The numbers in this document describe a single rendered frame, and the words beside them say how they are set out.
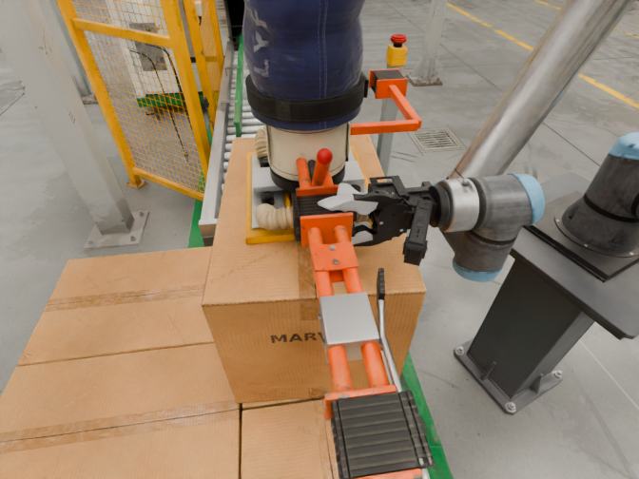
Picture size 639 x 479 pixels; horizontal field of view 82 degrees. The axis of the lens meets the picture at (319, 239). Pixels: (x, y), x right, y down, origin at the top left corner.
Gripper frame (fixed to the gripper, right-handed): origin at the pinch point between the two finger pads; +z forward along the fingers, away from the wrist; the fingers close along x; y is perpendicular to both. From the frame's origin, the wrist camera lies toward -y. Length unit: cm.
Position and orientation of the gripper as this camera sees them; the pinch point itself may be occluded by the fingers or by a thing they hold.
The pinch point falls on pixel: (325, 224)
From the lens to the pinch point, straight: 59.6
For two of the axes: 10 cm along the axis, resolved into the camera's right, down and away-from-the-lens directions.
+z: -9.9, 0.9, -1.0
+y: -1.4, -6.8, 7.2
